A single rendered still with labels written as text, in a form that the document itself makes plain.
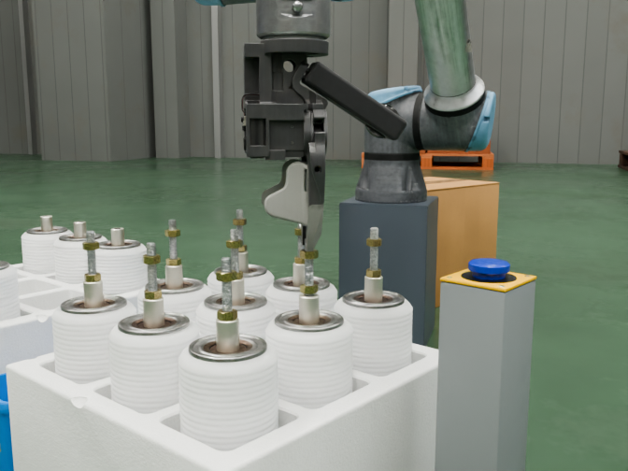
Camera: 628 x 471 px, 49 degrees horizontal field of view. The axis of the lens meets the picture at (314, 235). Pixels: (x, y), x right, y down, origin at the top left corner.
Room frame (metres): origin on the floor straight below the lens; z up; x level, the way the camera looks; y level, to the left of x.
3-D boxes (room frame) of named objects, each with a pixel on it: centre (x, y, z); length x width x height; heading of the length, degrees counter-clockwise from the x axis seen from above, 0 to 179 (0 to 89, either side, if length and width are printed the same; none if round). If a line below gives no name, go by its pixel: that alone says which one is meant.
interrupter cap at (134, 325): (0.71, 0.17, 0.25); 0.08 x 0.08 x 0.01
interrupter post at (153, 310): (0.71, 0.17, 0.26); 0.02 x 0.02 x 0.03
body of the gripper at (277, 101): (0.72, 0.03, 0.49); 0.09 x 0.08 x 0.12; 97
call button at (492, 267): (0.67, -0.17, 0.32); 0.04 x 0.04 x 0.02
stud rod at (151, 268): (0.71, 0.17, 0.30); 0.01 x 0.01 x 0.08
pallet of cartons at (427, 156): (6.73, -1.11, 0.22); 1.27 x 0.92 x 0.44; 73
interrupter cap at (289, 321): (0.72, 0.01, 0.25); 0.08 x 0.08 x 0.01
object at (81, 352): (0.79, 0.26, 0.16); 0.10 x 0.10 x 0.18
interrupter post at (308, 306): (0.72, 0.01, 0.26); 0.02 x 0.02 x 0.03
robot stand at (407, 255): (1.45, -0.16, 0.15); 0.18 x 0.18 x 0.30; 73
